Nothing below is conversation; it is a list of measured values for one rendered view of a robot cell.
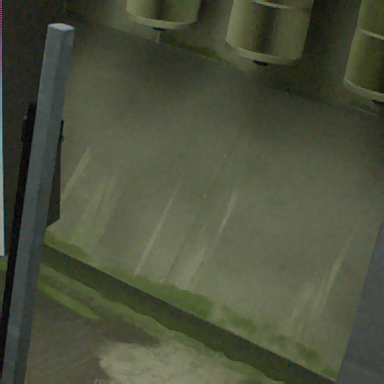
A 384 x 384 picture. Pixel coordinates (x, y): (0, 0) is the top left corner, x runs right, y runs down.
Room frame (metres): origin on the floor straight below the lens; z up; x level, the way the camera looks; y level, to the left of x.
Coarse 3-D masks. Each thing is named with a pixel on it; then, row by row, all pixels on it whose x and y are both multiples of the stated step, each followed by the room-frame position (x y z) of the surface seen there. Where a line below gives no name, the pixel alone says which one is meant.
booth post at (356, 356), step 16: (368, 272) 2.34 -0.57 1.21; (368, 288) 2.34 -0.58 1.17; (368, 304) 2.33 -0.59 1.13; (368, 320) 2.32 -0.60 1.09; (352, 336) 2.34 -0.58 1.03; (368, 336) 2.32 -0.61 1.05; (352, 352) 2.33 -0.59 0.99; (368, 352) 2.31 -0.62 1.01; (352, 368) 2.33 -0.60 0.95; (368, 368) 2.30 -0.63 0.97
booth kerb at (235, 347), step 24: (48, 264) 4.46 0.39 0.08; (72, 264) 4.39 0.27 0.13; (96, 288) 4.31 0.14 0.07; (120, 288) 4.24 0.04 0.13; (144, 312) 4.16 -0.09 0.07; (168, 312) 4.10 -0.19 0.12; (192, 312) 4.05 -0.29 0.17; (192, 336) 4.02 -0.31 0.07; (216, 336) 3.97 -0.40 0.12; (240, 336) 3.91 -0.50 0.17; (240, 360) 3.89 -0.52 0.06; (264, 360) 3.84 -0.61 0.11; (288, 360) 3.78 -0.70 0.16
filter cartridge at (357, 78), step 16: (368, 0) 4.05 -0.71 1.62; (368, 16) 4.02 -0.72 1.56; (368, 32) 4.01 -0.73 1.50; (352, 48) 4.09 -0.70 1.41; (368, 48) 3.99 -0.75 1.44; (352, 64) 4.05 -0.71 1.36; (368, 64) 3.98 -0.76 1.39; (352, 80) 4.03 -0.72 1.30; (368, 80) 3.97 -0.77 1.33; (368, 96) 3.95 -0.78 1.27
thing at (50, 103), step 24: (48, 48) 2.48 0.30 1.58; (48, 72) 2.47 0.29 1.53; (48, 96) 2.47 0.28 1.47; (48, 120) 2.46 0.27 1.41; (48, 144) 2.47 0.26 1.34; (48, 168) 2.48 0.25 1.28; (48, 192) 2.49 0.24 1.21; (24, 216) 2.48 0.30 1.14; (24, 240) 2.48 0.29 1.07; (24, 264) 2.47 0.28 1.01; (24, 288) 2.46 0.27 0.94; (24, 312) 2.47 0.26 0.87; (24, 336) 2.48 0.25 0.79; (24, 360) 2.49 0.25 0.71
